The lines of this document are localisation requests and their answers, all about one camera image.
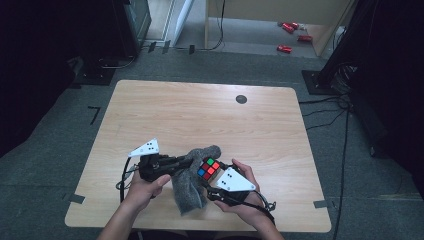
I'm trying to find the black hanging cable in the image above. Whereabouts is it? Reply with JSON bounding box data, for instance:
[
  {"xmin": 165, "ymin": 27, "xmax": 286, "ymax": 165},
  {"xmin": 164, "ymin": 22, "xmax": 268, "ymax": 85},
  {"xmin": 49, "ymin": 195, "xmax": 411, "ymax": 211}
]
[{"xmin": 173, "ymin": 0, "xmax": 226, "ymax": 52}]

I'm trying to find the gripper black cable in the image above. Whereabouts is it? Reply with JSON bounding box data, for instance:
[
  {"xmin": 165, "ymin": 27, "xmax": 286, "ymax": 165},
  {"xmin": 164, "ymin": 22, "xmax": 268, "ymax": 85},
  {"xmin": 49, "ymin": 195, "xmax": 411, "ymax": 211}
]
[
  {"xmin": 206, "ymin": 186, "xmax": 277, "ymax": 225},
  {"xmin": 115, "ymin": 156, "xmax": 141, "ymax": 203}
]

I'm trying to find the black metal stand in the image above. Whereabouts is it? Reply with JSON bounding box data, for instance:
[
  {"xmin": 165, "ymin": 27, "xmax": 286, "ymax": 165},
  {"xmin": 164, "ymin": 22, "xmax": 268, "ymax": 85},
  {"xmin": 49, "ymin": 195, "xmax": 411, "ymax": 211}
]
[{"xmin": 301, "ymin": 0, "xmax": 368, "ymax": 97}]

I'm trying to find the wooden partition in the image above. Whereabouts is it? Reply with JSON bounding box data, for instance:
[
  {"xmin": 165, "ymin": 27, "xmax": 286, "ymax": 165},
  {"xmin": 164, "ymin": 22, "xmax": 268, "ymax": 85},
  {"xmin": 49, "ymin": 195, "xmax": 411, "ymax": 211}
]
[{"xmin": 204, "ymin": 0, "xmax": 355, "ymax": 58}]

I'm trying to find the bundle of cables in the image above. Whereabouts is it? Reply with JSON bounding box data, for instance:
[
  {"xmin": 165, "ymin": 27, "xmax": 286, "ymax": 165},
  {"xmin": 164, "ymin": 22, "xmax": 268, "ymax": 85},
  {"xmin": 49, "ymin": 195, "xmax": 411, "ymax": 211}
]
[{"xmin": 331, "ymin": 63, "xmax": 359, "ymax": 96}]

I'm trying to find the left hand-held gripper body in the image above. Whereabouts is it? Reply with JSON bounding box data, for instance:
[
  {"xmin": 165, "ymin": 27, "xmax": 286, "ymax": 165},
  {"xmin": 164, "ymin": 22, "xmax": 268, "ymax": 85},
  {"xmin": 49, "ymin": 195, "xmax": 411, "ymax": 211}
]
[{"xmin": 128, "ymin": 138, "xmax": 173, "ymax": 183}]

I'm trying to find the black flat stand base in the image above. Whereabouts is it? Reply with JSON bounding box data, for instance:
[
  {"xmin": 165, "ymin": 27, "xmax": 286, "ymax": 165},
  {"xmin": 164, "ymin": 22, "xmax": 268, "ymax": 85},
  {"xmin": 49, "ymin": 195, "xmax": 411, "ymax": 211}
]
[{"xmin": 71, "ymin": 56, "xmax": 117, "ymax": 87}]

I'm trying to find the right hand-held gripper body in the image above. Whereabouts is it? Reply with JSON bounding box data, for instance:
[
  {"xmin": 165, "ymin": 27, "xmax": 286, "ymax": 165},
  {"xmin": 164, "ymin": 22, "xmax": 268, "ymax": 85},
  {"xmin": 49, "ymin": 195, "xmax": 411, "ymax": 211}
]
[{"xmin": 207, "ymin": 167, "xmax": 257, "ymax": 206}]

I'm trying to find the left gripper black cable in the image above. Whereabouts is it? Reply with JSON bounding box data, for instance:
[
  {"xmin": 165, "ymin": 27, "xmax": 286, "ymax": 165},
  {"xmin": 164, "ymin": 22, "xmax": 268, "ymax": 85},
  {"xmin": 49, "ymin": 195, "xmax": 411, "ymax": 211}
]
[{"xmin": 115, "ymin": 156, "xmax": 141, "ymax": 203}]

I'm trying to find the multicoloured puzzle cube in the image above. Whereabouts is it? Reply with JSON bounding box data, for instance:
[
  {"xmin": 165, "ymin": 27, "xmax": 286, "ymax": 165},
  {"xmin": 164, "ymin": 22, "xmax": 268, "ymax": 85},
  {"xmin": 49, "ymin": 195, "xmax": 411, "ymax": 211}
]
[{"xmin": 196, "ymin": 157, "xmax": 222, "ymax": 182}]

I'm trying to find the black cabinet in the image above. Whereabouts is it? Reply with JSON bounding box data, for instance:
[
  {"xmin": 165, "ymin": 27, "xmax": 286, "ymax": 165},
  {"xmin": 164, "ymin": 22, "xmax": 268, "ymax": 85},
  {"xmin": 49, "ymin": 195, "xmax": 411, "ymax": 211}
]
[{"xmin": 111, "ymin": 0, "xmax": 153, "ymax": 58}]

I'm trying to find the person's left hand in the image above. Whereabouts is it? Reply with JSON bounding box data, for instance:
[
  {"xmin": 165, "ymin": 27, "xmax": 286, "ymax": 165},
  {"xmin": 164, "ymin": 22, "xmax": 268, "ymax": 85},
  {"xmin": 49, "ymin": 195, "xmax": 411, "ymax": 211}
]
[{"xmin": 124, "ymin": 173, "xmax": 172, "ymax": 211}]

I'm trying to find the person's right hand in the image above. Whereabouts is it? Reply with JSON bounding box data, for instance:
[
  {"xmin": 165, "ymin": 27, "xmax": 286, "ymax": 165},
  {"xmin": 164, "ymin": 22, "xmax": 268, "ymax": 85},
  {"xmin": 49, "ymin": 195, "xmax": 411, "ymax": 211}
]
[{"xmin": 213, "ymin": 158, "xmax": 274, "ymax": 231}]

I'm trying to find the coiled black floor cable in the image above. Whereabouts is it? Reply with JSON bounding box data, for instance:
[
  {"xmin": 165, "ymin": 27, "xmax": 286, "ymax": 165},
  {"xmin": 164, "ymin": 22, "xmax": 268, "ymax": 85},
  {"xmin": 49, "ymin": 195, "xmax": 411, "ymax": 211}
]
[{"xmin": 97, "ymin": 53, "xmax": 138, "ymax": 70}]

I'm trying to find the grey cloth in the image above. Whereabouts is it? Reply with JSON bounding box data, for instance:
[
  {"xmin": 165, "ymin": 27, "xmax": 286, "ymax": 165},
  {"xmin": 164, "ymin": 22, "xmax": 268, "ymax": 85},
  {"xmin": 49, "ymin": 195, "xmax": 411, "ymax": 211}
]
[{"xmin": 170, "ymin": 144, "xmax": 223, "ymax": 216}]

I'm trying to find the long black floor cable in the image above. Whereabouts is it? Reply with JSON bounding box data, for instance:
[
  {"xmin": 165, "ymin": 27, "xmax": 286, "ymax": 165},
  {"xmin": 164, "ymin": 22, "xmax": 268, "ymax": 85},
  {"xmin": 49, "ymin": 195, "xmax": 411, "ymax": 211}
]
[{"xmin": 333, "ymin": 106, "xmax": 351, "ymax": 240}]

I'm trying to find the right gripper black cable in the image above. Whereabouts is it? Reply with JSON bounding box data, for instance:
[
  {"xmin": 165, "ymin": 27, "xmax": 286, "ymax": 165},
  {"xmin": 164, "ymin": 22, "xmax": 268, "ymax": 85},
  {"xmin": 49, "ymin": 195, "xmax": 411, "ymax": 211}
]
[{"xmin": 206, "ymin": 186, "xmax": 277, "ymax": 225}]

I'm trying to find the white panel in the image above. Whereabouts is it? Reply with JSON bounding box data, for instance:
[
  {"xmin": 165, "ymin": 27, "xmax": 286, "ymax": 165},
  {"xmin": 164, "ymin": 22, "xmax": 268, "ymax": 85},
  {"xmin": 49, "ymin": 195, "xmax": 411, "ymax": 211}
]
[{"xmin": 171, "ymin": 0, "xmax": 196, "ymax": 47}]

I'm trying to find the dark curtain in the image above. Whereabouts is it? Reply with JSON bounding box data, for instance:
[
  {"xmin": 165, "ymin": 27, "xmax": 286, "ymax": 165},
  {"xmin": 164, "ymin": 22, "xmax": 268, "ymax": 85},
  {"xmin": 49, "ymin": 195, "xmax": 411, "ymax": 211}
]
[
  {"xmin": 0, "ymin": 0, "xmax": 116, "ymax": 159},
  {"xmin": 349, "ymin": 0, "xmax": 424, "ymax": 198}
]

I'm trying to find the black angled floor tape mark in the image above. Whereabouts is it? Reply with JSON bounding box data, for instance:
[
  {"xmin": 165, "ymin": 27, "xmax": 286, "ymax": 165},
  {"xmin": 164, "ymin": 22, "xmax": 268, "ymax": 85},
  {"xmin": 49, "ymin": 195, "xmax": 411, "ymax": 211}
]
[{"xmin": 87, "ymin": 105, "xmax": 102, "ymax": 126}]

